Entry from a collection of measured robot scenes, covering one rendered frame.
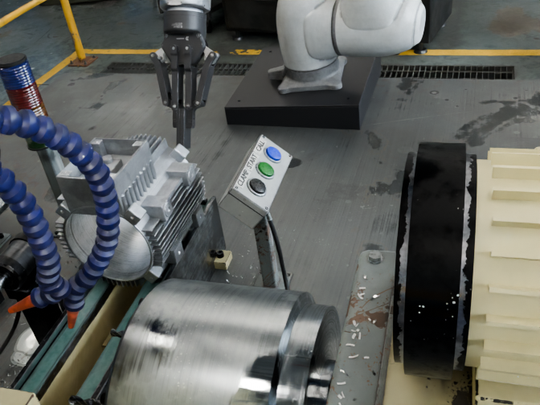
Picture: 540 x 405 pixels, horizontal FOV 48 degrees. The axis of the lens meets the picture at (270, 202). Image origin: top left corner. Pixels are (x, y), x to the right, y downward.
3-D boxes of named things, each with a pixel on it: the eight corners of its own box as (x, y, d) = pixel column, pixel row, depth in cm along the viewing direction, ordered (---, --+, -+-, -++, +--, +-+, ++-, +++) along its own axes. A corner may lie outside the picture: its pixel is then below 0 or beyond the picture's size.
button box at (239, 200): (252, 231, 98) (269, 211, 95) (216, 206, 97) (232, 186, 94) (278, 173, 111) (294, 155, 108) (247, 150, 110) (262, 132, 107)
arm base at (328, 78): (275, 66, 185) (272, 49, 182) (347, 59, 179) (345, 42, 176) (263, 95, 171) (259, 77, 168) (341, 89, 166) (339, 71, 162)
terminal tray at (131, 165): (127, 219, 93) (115, 181, 89) (67, 214, 96) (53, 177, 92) (159, 176, 102) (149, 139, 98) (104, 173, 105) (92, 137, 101)
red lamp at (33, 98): (32, 112, 118) (23, 90, 116) (6, 111, 120) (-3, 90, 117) (48, 97, 123) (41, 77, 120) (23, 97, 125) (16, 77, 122)
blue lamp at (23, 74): (23, 90, 116) (15, 68, 113) (-3, 90, 117) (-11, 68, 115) (41, 77, 120) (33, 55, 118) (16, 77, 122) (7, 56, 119)
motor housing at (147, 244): (173, 294, 100) (145, 202, 89) (74, 282, 106) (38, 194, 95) (214, 221, 116) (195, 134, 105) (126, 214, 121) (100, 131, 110)
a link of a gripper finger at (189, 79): (191, 47, 109) (198, 47, 108) (192, 110, 110) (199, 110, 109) (182, 44, 105) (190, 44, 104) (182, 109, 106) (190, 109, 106)
